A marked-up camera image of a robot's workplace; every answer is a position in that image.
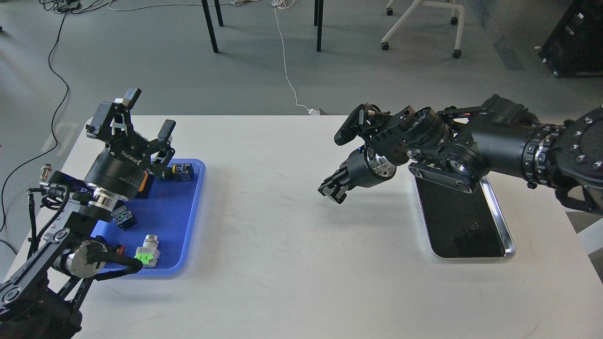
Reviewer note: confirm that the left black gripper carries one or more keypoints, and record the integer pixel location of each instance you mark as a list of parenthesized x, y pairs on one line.
[(126, 160)]

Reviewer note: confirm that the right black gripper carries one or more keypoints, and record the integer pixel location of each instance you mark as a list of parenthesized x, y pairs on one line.
[(363, 168)]

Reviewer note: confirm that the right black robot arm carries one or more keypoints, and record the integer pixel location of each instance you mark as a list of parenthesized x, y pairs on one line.
[(456, 148)]

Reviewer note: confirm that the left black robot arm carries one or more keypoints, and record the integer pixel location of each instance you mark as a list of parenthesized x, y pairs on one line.
[(42, 299)]

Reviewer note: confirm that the small black contact block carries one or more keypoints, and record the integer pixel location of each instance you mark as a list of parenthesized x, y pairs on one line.
[(123, 217)]

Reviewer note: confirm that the blue plastic tray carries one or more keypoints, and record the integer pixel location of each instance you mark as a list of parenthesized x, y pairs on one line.
[(168, 212)]

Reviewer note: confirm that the red black push button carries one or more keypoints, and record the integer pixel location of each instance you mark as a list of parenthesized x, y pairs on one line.
[(119, 249)]

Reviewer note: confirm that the green silver push button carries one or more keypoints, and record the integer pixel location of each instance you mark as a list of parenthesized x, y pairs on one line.
[(149, 253)]

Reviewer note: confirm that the silver metal tray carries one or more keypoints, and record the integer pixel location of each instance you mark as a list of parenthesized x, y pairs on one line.
[(463, 226)]

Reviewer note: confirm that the white rolling chair base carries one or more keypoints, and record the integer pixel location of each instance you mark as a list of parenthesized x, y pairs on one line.
[(408, 30)]

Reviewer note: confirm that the black equipment case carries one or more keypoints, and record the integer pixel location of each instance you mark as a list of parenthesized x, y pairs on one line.
[(575, 46)]

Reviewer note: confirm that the orange button enclosure box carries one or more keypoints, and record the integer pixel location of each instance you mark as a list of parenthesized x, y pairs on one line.
[(145, 186)]

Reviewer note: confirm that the yellow black selector switch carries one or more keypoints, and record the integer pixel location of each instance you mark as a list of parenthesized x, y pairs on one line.
[(179, 172)]

